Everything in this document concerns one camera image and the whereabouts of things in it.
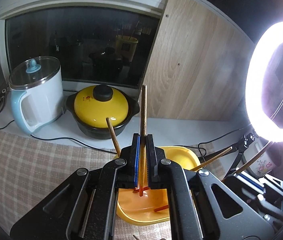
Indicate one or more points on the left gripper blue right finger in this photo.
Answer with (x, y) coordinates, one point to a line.
(200, 205)

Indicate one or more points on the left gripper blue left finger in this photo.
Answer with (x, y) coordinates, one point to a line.
(84, 205)

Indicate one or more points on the yellow plastic bin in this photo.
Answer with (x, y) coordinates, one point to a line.
(141, 211)

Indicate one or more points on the red wooden chopstick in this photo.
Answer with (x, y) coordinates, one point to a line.
(113, 137)

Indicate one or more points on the floral white slow cooker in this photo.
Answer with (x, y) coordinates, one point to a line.
(268, 161)

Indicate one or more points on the black tripod stand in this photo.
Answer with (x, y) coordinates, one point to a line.
(240, 147)

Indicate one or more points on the plaid pink table mat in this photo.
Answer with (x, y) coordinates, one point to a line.
(30, 169)

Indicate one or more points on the yellow lid black pot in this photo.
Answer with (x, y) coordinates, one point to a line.
(91, 106)

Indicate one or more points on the white blue electric kettle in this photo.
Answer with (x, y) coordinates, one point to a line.
(36, 93)

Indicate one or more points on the light wood panel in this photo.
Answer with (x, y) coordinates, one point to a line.
(198, 64)

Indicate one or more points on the white ring light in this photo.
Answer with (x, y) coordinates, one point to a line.
(264, 85)

